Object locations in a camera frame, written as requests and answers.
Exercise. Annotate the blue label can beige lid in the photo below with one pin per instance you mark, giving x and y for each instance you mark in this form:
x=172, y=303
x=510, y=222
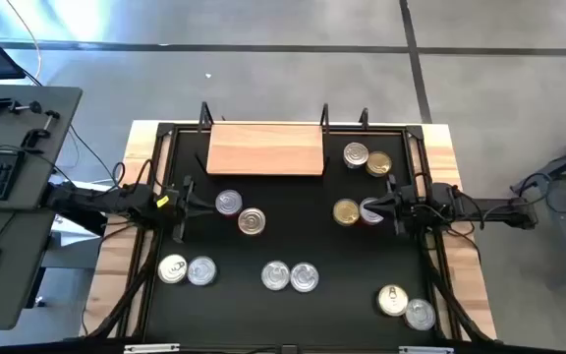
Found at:
x=251, y=221

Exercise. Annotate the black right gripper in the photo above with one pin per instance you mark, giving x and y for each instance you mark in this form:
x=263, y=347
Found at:
x=406, y=206

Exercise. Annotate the black metal table frame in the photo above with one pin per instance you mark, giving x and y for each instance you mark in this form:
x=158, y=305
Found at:
x=386, y=129

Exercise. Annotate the white sheet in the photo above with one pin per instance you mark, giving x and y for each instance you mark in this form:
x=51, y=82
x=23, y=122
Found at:
x=67, y=235

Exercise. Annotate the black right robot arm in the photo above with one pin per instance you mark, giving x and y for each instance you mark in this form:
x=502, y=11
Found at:
x=484, y=209

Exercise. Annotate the green label can gold lid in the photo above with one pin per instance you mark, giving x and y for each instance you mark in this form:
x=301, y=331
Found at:
x=346, y=212
x=379, y=163

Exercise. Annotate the black desk clamp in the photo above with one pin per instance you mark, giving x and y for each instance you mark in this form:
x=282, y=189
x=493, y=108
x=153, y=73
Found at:
x=10, y=105
x=39, y=132

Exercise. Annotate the wooden shelf black metal frame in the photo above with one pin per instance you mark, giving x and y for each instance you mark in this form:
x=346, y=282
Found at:
x=263, y=150

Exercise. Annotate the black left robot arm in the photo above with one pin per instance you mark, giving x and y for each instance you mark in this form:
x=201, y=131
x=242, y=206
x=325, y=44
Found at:
x=116, y=199

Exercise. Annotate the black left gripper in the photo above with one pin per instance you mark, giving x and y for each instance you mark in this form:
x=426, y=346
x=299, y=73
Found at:
x=179, y=204

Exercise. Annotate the silver lid seafood can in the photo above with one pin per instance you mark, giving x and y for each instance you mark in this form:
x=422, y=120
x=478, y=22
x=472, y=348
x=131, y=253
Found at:
x=202, y=270
x=356, y=155

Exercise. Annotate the silver metal bracket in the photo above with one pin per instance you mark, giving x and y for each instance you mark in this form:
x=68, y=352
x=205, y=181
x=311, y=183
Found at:
x=151, y=348
x=425, y=350

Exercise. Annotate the black metal bracket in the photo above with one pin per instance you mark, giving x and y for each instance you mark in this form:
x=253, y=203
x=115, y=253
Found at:
x=363, y=119

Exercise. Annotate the green label can silver lid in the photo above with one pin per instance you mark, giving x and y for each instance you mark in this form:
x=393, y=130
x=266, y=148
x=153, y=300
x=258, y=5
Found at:
x=304, y=277

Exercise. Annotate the red albacore tuna can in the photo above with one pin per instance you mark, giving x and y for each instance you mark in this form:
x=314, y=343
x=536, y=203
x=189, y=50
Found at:
x=228, y=202
x=275, y=275
x=420, y=314
x=366, y=201

